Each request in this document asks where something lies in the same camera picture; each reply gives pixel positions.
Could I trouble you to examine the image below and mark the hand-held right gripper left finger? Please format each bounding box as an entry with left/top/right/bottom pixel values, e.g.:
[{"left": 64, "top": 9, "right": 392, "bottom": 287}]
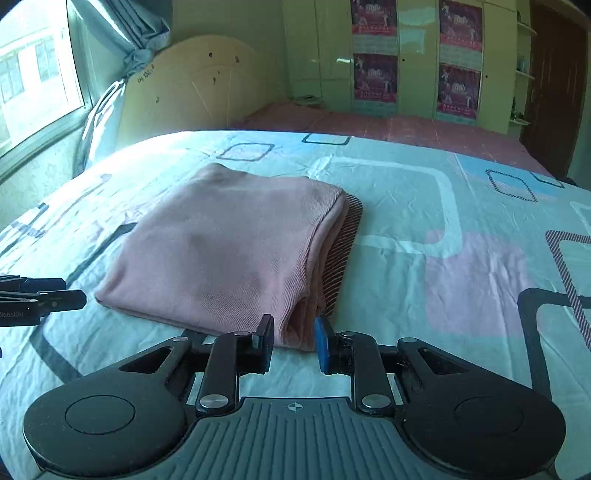
[{"left": 119, "top": 314, "right": 276, "bottom": 418}]

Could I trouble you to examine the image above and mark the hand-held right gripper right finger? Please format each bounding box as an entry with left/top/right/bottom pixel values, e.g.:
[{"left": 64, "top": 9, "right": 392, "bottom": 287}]
[{"left": 314, "top": 316, "right": 468, "bottom": 414}]

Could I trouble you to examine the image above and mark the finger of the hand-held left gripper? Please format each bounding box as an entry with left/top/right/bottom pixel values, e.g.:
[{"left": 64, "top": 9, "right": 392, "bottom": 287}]
[
  {"left": 0, "top": 275, "right": 66, "bottom": 295},
  {"left": 0, "top": 290, "right": 88, "bottom": 327}
]

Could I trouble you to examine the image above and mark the pink knit sweater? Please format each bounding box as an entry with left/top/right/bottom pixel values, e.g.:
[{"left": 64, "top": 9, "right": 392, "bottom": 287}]
[{"left": 95, "top": 162, "right": 364, "bottom": 352}]

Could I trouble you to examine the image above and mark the printed bedsheet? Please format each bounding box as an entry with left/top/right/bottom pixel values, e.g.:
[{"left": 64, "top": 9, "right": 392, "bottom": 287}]
[{"left": 0, "top": 129, "right": 591, "bottom": 480}]

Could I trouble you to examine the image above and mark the window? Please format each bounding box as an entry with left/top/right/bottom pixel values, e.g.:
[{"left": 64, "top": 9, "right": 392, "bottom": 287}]
[{"left": 0, "top": 0, "right": 90, "bottom": 158}]

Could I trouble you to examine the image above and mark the cream headboard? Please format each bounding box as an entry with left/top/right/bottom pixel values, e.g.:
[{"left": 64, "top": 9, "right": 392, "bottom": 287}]
[{"left": 117, "top": 37, "right": 289, "bottom": 139}]

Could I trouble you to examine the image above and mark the blue-grey curtain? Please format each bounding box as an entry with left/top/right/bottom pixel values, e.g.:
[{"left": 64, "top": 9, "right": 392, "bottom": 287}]
[{"left": 67, "top": 0, "right": 172, "bottom": 75}]

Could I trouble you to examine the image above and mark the pale green wardrobe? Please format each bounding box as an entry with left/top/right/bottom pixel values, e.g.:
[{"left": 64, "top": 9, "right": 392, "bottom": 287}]
[{"left": 281, "top": 0, "right": 532, "bottom": 134}]

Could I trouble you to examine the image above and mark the dark brown door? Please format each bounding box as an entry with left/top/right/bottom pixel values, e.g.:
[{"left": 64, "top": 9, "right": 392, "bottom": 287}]
[{"left": 519, "top": 0, "right": 587, "bottom": 178}]

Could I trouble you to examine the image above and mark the pink wall poster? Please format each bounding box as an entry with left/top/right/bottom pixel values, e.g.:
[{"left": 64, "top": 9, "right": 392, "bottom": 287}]
[
  {"left": 438, "top": 0, "right": 483, "bottom": 63},
  {"left": 353, "top": 53, "right": 399, "bottom": 116},
  {"left": 436, "top": 64, "right": 481, "bottom": 123},
  {"left": 350, "top": 0, "right": 399, "bottom": 51}
]

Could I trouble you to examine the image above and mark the corner wall shelf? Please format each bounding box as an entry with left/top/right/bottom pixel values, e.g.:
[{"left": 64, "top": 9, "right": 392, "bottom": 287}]
[{"left": 508, "top": 9, "right": 539, "bottom": 125}]

